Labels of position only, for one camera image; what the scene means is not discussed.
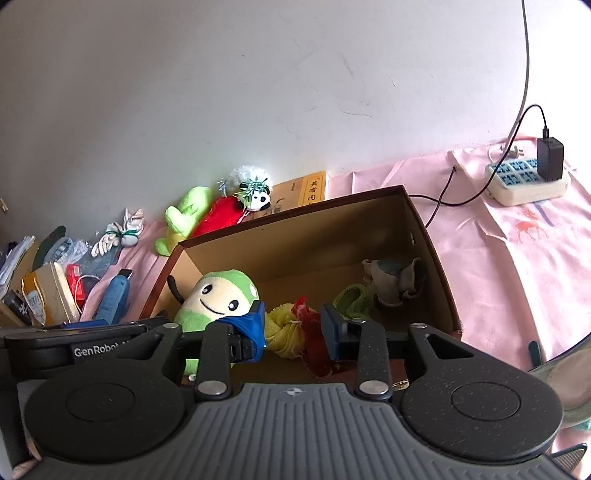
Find stack of papers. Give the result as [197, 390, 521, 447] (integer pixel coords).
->
[0, 235, 35, 287]

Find black charger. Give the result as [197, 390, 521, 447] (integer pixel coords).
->
[536, 137, 565, 182]

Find green knit item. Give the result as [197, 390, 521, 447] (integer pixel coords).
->
[332, 284, 372, 321]

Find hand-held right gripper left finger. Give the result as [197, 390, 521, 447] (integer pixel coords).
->
[108, 302, 267, 401]

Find dark green insole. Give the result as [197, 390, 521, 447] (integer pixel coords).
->
[32, 225, 68, 273]

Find panda plush toy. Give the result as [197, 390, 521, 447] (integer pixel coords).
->
[217, 165, 273, 213]

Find red plush toy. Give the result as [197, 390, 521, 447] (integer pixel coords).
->
[189, 194, 252, 238]

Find dark blue cloth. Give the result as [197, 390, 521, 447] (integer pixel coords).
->
[81, 251, 121, 278]

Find white power strip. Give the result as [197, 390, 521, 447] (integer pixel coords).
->
[485, 154, 572, 207]

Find grey cable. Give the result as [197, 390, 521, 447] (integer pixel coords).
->
[487, 0, 532, 164]

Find red packet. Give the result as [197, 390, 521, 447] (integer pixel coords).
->
[66, 264, 88, 301]

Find yellow book box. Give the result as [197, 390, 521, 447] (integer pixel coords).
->
[242, 171, 329, 222]

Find white cord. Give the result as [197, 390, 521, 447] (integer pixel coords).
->
[74, 274, 101, 305]

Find black cable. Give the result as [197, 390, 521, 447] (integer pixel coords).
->
[409, 104, 551, 228]

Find brown cardboard box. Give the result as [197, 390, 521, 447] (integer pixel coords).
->
[139, 185, 463, 391]

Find pink bedsheet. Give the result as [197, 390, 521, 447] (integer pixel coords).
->
[81, 138, 591, 462]

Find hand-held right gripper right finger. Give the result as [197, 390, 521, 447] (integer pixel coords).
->
[321, 302, 477, 401]

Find yellow paper bag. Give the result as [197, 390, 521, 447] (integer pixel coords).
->
[21, 262, 81, 326]

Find teal cloth item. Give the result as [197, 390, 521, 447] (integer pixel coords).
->
[361, 257, 423, 308]

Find green smiling plush toy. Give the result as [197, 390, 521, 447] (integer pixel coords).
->
[167, 270, 260, 377]

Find clear plastic bag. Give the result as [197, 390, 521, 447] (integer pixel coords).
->
[46, 237, 88, 268]

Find white gloves bundle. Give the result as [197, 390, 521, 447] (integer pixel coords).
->
[121, 208, 146, 247]

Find blue case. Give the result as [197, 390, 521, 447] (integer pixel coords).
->
[95, 269, 134, 324]

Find lime green plush toy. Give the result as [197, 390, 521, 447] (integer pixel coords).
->
[154, 185, 215, 257]

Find red cloth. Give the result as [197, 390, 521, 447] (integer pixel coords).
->
[293, 296, 345, 377]

